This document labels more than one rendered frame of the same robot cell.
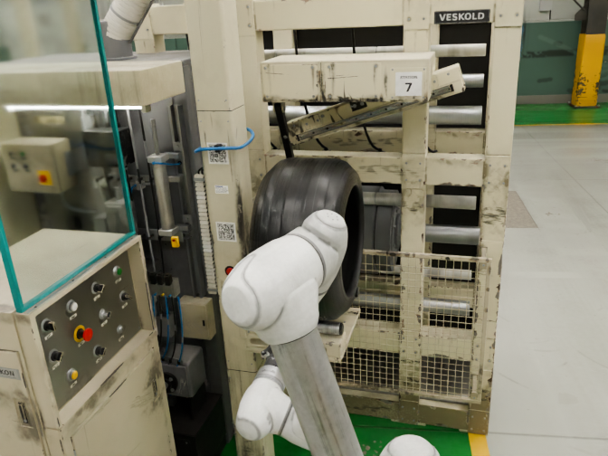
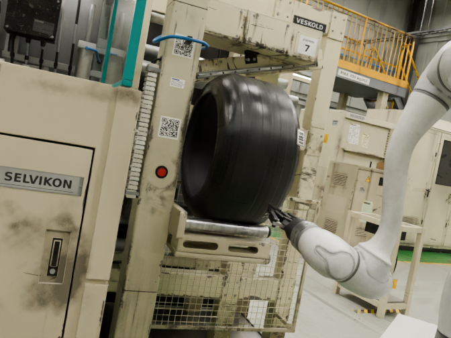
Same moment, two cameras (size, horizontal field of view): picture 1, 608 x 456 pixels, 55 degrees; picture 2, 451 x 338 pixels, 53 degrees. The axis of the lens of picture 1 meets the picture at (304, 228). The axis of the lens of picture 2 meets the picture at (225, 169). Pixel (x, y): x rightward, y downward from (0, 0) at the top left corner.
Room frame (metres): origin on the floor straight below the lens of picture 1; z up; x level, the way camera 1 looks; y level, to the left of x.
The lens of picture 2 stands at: (0.54, 1.10, 1.20)
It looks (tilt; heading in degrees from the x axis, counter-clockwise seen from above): 3 degrees down; 322
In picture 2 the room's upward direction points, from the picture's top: 10 degrees clockwise
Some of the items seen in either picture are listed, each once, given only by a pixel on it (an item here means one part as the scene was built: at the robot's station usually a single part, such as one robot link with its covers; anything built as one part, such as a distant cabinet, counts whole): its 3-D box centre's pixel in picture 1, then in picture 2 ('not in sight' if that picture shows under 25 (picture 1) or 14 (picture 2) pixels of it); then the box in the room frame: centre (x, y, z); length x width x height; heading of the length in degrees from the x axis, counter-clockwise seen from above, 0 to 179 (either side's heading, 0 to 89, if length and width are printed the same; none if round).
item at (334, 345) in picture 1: (295, 338); (221, 244); (1.83, 0.05, 0.83); 0.36 x 0.09 x 0.06; 73
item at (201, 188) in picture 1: (209, 234); (142, 131); (2.01, 0.35, 1.19); 0.05 x 0.04 x 0.48; 163
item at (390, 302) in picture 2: not in sight; (376, 261); (2.86, -2.61, 0.40); 0.60 x 0.35 x 0.80; 171
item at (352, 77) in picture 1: (348, 77); (249, 35); (2.21, -0.20, 1.71); 0.61 x 0.25 x 0.15; 73
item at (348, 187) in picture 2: not in sight; (358, 210); (4.46, -4.45, 0.62); 0.91 x 0.58 x 1.25; 81
